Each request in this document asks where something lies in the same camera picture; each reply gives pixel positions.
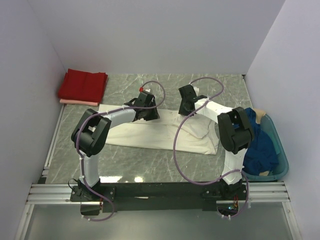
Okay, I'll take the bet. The folded pink t shirt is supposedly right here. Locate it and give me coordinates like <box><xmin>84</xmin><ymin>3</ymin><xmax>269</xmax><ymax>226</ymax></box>
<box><xmin>59</xmin><ymin>99</ymin><xmax>99</xmax><ymax>107</ymax></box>

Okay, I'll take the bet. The beige t shirt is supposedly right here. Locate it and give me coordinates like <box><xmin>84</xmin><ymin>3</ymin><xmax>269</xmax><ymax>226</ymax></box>
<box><xmin>253</xmin><ymin>108</ymin><xmax>266</xmax><ymax>124</ymax></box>

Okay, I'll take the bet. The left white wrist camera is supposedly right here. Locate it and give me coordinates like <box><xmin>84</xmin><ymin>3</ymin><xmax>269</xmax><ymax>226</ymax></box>
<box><xmin>139</xmin><ymin>87</ymin><xmax>152</xmax><ymax>94</ymax></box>

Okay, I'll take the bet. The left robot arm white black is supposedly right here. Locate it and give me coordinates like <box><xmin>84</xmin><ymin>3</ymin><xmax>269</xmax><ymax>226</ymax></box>
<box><xmin>71</xmin><ymin>90</ymin><xmax>160</xmax><ymax>201</ymax></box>

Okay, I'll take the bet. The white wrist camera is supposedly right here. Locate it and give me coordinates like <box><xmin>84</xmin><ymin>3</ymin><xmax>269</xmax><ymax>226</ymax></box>
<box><xmin>139</xmin><ymin>87</ymin><xmax>152</xmax><ymax>94</ymax></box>
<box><xmin>190</xmin><ymin>83</ymin><xmax>200</xmax><ymax>96</ymax></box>

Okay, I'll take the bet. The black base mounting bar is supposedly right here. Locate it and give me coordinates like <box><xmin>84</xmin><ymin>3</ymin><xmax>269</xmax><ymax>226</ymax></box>
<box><xmin>70</xmin><ymin>181</ymin><xmax>247</xmax><ymax>216</ymax></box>

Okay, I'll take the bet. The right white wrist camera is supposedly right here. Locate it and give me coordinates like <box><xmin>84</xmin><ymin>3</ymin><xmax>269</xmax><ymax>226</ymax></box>
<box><xmin>190</xmin><ymin>83</ymin><xmax>200</xmax><ymax>96</ymax></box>

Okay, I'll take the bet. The white t shirt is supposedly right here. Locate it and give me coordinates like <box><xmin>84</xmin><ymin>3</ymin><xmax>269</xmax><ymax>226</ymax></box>
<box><xmin>106</xmin><ymin>109</ymin><xmax>219</xmax><ymax>155</ymax></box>

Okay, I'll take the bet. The folded red t shirt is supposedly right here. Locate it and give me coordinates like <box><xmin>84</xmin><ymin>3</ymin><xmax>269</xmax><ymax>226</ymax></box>
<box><xmin>57</xmin><ymin>68</ymin><xmax>108</xmax><ymax>103</ymax></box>

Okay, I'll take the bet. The aluminium frame rail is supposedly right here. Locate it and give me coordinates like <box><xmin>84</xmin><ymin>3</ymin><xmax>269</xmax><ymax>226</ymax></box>
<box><xmin>26</xmin><ymin>182</ymin><xmax>291</xmax><ymax>205</ymax></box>

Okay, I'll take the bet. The teal plastic basket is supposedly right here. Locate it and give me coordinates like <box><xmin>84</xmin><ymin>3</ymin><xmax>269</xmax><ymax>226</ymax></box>
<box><xmin>243</xmin><ymin>114</ymin><xmax>289</xmax><ymax>182</ymax></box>

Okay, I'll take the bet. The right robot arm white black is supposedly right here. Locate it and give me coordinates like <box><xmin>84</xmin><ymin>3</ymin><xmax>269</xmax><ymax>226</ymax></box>
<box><xmin>178</xmin><ymin>84</ymin><xmax>255</xmax><ymax>198</ymax></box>

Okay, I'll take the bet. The blue t shirt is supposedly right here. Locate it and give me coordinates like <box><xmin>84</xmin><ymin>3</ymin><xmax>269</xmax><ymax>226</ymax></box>
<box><xmin>243</xmin><ymin>107</ymin><xmax>279</xmax><ymax>176</ymax></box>

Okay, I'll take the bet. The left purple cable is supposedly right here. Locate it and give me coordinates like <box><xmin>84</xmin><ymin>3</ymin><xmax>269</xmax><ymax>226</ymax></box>
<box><xmin>76</xmin><ymin>81</ymin><xmax>167</xmax><ymax>223</ymax></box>

